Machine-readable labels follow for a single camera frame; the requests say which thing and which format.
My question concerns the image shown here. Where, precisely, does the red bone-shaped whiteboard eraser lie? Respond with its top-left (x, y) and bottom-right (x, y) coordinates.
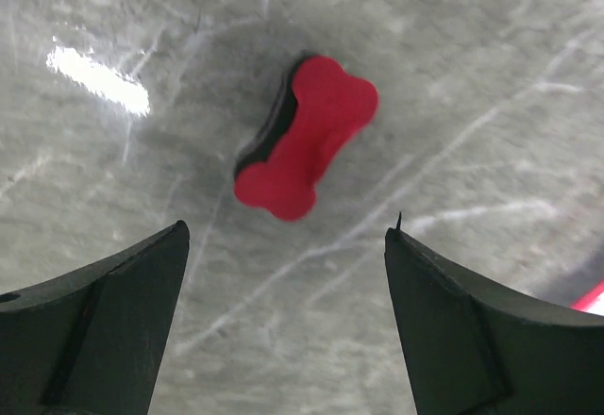
top-left (234, 54), bottom-right (379, 222)

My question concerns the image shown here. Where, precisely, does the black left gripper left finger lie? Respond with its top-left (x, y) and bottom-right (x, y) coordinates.
top-left (1, 221), bottom-right (190, 414)

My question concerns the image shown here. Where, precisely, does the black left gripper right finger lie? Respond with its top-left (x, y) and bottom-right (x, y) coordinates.
top-left (384, 227), bottom-right (603, 414)

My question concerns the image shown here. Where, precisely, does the red-framed whiteboard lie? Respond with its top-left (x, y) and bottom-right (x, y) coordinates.
top-left (572, 281), bottom-right (604, 316)

